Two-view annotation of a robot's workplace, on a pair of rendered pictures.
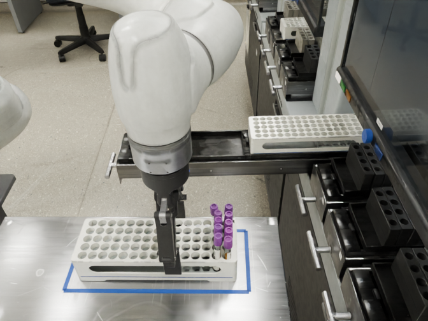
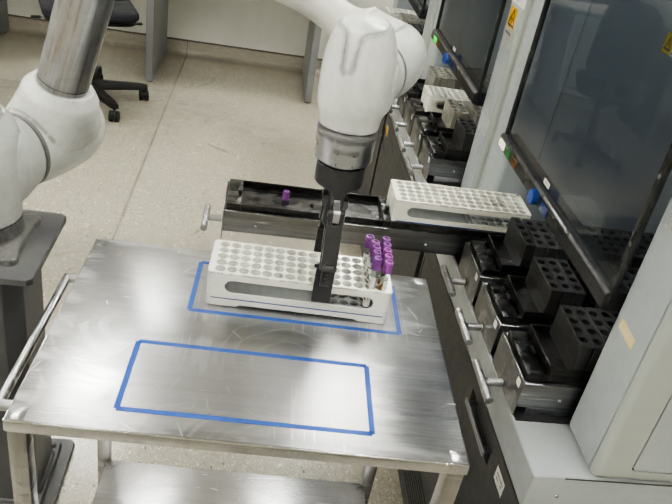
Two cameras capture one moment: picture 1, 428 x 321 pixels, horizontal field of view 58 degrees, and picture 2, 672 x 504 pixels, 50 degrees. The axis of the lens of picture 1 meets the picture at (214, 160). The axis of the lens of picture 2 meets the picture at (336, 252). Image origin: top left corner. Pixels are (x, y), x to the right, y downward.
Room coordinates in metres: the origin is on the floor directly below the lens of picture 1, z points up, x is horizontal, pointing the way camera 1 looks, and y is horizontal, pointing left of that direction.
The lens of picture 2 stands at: (-0.55, 0.22, 1.52)
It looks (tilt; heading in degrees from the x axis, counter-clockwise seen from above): 31 degrees down; 351
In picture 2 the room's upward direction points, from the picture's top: 11 degrees clockwise
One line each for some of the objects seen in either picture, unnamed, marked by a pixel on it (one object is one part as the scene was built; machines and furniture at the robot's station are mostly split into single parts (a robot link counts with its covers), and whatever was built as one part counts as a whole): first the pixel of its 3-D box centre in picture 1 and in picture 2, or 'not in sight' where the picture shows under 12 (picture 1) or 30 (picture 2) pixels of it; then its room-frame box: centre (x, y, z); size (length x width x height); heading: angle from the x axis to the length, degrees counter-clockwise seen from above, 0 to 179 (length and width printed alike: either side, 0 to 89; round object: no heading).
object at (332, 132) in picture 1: (304, 135); (456, 209); (0.81, -0.24, 0.83); 0.30 x 0.10 x 0.06; 90
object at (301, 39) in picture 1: (301, 41); (450, 115); (1.37, -0.34, 0.85); 0.12 x 0.02 x 0.06; 1
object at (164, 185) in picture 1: (166, 179); (337, 186); (0.44, 0.08, 1.03); 0.08 x 0.07 x 0.09; 178
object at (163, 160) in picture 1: (161, 143); (345, 143); (0.44, 0.08, 1.11); 0.09 x 0.09 x 0.06
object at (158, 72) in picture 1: (156, 72); (361, 70); (0.46, 0.07, 1.22); 0.13 x 0.11 x 0.16; 154
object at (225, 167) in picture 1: (237, 152); (371, 221); (0.81, -0.07, 0.78); 0.73 x 0.14 x 0.09; 90
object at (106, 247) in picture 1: (158, 248); (299, 281); (0.45, 0.11, 0.85); 0.30 x 0.10 x 0.06; 88
